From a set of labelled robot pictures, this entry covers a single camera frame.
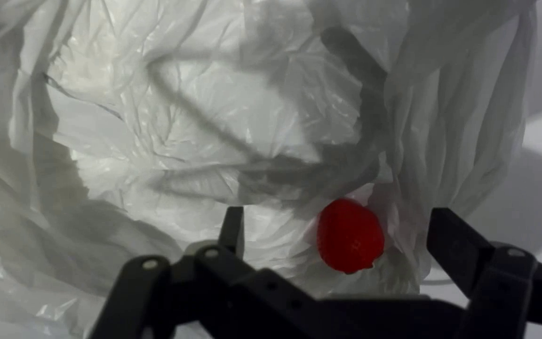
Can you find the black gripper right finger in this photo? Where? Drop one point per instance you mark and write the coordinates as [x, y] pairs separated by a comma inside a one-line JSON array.
[[455, 251]]

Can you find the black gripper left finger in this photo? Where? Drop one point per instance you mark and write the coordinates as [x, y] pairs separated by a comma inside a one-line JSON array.
[[231, 229]]

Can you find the yellow tub red lid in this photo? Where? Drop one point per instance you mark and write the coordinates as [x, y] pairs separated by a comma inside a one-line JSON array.
[[348, 236]]

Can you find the clear plastic bag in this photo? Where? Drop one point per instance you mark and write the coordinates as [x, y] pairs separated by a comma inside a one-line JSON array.
[[188, 114]]

